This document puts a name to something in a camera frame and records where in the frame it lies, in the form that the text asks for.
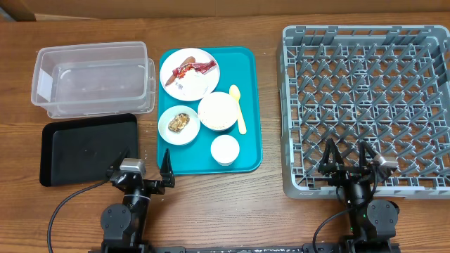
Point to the red snack wrapper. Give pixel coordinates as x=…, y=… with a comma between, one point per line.
x=198, y=67

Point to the white cup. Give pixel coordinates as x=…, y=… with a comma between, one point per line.
x=225, y=149

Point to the brown food scraps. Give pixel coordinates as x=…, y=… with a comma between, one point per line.
x=179, y=122

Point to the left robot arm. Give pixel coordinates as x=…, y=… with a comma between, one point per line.
x=123, y=224

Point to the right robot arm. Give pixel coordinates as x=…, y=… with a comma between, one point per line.
x=372, y=222

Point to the large white bowl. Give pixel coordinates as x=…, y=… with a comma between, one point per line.
x=218, y=111

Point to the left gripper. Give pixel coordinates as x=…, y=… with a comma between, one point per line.
x=157, y=187

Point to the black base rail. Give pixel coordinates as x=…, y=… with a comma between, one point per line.
x=306, y=248

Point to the yellow plastic spoon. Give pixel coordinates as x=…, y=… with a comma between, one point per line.
x=235, y=93

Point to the grey dishwasher rack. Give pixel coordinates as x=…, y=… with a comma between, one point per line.
x=385, y=85

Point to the teal serving tray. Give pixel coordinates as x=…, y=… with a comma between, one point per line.
x=237, y=66

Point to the black plastic tray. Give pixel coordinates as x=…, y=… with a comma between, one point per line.
x=82, y=150

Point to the white napkin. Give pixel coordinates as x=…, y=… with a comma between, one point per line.
x=193, y=85

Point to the brown sausage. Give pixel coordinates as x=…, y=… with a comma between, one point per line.
x=176, y=71

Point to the large white plate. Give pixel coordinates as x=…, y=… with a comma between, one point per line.
x=176, y=58

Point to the small white bowl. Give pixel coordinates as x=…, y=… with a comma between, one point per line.
x=187, y=134

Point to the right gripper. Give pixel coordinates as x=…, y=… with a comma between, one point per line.
x=345, y=173

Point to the clear plastic storage bin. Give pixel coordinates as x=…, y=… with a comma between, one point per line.
x=90, y=80

